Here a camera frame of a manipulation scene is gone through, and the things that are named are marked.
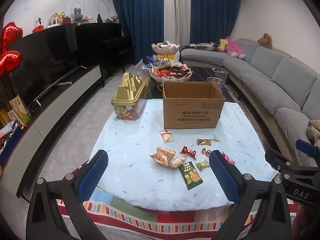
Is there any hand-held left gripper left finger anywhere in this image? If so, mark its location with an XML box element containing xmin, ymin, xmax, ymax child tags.
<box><xmin>26</xmin><ymin>149</ymin><xmax>120</xmax><ymax>240</ymax></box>

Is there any pink plush toy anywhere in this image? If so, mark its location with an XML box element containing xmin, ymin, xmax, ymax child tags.
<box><xmin>225</xmin><ymin>37</ymin><xmax>247</xmax><ymax>59</ymax></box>

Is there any grey sectional sofa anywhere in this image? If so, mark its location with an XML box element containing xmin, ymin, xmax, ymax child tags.
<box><xmin>180</xmin><ymin>38</ymin><xmax>320</xmax><ymax>160</ymax></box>

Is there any clear packet with yellow snack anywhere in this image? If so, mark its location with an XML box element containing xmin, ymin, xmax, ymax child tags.
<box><xmin>159</xmin><ymin>129</ymin><xmax>174</xmax><ymax>143</ymax></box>

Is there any yellow plush toy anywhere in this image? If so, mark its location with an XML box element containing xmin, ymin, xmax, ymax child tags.
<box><xmin>217</xmin><ymin>39</ymin><xmax>229</xmax><ymax>52</ymax></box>

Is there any colourful striped mat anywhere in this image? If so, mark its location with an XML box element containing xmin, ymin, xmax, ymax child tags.
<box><xmin>57</xmin><ymin>167</ymin><xmax>300</xmax><ymax>233</ymax></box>

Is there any grey storage bin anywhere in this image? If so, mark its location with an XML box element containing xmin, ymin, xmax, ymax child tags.
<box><xmin>209</xmin><ymin>66</ymin><xmax>229</xmax><ymax>83</ymax></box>

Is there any white wooden frame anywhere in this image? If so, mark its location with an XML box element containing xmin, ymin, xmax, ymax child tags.
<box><xmin>47</xmin><ymin>16</ymin><xmax>63</xmax><ymax>28</ymax></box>

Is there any red candy bag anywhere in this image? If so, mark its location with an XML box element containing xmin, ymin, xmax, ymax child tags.
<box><xmin>222</xmin><ymin>152</ymin><xmax>235</xmax><ymax>165</ymax></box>

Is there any beige plush toy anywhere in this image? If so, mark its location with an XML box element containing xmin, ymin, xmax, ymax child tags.
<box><xmin>307</xmin><ymin>119</ymin><xmax>320</xmax><ymax>147</ymax></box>

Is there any red snack packet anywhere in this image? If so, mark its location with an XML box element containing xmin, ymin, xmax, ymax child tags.
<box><xmin>180</xmin><ymin>145</ymin><xmax>198</xmax><ymax>158</ymax></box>

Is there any beige printed gift box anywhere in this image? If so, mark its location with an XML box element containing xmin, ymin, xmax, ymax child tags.
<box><xmin>9</xmin><ymin>95</ymin><xmax>31</xmax><ymax>125</ymax></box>

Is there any small light green snack packet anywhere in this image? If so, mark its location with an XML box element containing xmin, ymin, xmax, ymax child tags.
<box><xmin>196</xmin><ymin>160</ymin><xmax>210</xmax><ymax>172</ymax></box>

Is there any light blue patterned cloth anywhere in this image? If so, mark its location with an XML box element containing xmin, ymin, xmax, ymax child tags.
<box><xmin>96</xmin><ymin>99</ymin><xmax>278</xmax><ymax>209</ymax></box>

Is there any pile of red wrapped snacks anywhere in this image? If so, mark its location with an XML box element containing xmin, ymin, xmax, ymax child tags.
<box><xmin>150</xmin><ymin>64</ymin><xmax>192</xmax><ymax>77</ymax></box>

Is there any pile of colourful packets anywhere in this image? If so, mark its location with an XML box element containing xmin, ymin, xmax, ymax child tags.
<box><xmin>0</xmin><ymin>121</ymin><xmax>23</xmax><ymax>155</ymax></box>

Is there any grey bunny plush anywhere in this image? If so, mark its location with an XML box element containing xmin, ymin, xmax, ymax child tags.
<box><xmin>74</xmin><ymin>7</ymin><xmax>84</xmax><ymax>23</ymax></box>

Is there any brown cardboard box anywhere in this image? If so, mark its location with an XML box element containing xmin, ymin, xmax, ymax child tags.
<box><xmin>162</xmin><ymin>81</ymin><xmax>225</xmax><ymax>130</ymax></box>

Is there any white sheer curtain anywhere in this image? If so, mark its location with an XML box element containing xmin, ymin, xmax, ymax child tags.
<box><xmin>164</xmin><ymin>0</ymin><xmax>185</xmax><ymax>48</ymax></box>

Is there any black upright piano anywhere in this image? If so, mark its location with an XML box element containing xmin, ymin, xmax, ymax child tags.
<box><xmin>60</xmin><ymin>22</ymin><xmax>135</xmax><ymax>77</ymax></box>

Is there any red heart balloon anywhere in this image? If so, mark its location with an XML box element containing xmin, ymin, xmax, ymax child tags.
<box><xmin>0</xmin><ymin>22</ymin><xmax>23</xmax><ymax>52</ymax></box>
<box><xmin>0</xmin><ymin>51</ymin><xmax>22</xmax><ymax>77</ymax></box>

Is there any white tiered snack stand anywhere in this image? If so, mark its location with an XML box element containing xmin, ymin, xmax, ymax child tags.
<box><xmin>149</xmin><ymin>41</ymin><xmax>193</xmax><ymax>83</ymax></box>

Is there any clear plastic bag of nuts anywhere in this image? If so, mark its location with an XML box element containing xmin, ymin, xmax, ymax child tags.
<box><xmin>136</xmin><ymin>60</ymin><xmax>152</xmax><ymax>98</ymax></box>

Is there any brown plush toy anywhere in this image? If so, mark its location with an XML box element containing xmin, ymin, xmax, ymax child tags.
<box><xmin>257</xmin><ymin>33</ymin><xmax>273</xmax><ymax>50</ymax></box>

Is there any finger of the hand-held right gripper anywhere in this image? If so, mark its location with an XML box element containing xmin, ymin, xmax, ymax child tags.
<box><xmin>295</xmin><ymin>139</ymin><xmax>320</xmax><ymax>167</ymax></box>
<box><xmin>264</xmin><ymin>148</ymin><xmax>293</xmax><ymax>174</ymax></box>

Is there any pale yellow snack packet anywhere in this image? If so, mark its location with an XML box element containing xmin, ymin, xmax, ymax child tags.
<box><xmin>169</xmin><ymin>155</ymin><xmax>187</xmax><ymax>168</ymax></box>

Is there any blue curtain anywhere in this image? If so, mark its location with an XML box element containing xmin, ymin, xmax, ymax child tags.
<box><xmin>184</xmin><ymin>0</ymin><xmax>243</xmax><ymax>47</ymax></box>
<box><xmin>110</xmin><ymin>0</ymin><xmax>165</xmax><ymax>65</ymax></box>

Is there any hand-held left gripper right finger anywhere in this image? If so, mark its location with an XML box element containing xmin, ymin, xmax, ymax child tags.
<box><xmin>209</xmin><ymin>150</ymin><xmax>299</xmax><ymax>240</ymax></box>

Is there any grey television cabinet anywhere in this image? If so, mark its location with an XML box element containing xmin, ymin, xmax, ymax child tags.
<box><xmin>0</xmin><ymin>64</ymin><xmax>105</xmax><ymax>203</ymax></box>

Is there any pile of pale wrapped snacks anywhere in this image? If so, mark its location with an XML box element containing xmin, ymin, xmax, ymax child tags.
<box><xmin>153</xmin><ymin>41</ymin><xmax>178</xmax><ymax>49</ymax></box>

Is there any pile of cloth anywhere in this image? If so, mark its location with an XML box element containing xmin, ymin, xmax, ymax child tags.
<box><xmin>190</xmin><ymin>42</ymin><xmax>220</xmax><ymax>52</ymax></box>

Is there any black curved television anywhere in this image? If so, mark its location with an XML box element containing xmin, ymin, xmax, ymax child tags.
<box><xmin>7</xmin><ymin>25</ymin><xmax>83</xmax><ymax>105</ymax></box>

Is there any clear candy box gold lid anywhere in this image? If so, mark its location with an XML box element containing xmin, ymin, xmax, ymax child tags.
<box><xmin>111</xmin><ymin>72</ymin><xmax>147</xmax><ymax>120</ymax></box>

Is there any large dark green snack packet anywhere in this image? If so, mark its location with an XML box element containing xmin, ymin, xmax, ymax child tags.
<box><xmin>178</xmin><ymin>160</ymin><xmax>203</xmax><ymax>190</ymax></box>

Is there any orange snack packet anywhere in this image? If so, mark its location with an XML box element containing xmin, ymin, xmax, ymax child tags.
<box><xmin>150</xmin><ymin>152</ymin><xmax>173</xmax><ymax>167</ymax></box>
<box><xmin>157</xmin><ymin>147</ymin><xmax>177</xmax><ymax>157</ymax></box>

